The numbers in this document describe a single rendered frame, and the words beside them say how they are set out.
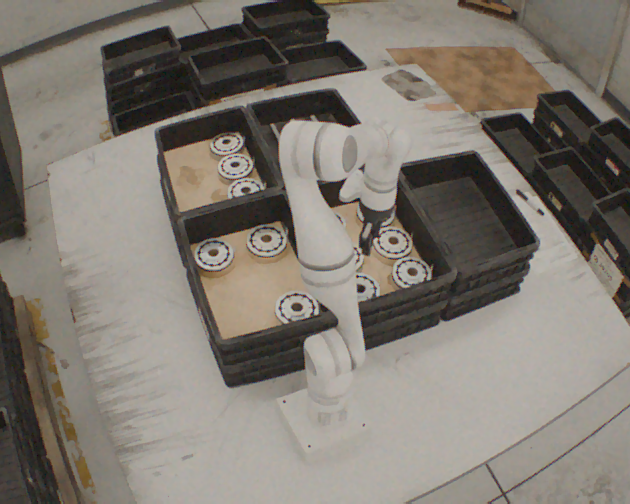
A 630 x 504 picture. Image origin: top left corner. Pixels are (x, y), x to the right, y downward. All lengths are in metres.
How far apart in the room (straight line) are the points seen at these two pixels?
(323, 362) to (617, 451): 1.75
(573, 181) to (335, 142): 2.08
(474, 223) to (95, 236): 1.14
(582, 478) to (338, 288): 1.70
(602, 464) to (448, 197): 1.38
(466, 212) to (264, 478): 0.96
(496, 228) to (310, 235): 0.92
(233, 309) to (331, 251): 0.59
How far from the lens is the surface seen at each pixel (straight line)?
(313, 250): 1.09
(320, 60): 3.27
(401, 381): 1.70
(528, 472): 2.47
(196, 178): 1.94
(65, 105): 3.94
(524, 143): 3.21
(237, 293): 1.66
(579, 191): 2.92
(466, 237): 1.85
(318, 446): 1.50
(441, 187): 1.97
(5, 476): 1.95
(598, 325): 2.00
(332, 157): 0.98
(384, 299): 1.54
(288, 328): 1.48
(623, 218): 2.76
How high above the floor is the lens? 2.16
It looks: 50 degrees down
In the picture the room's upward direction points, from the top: 4 degrees clockwise
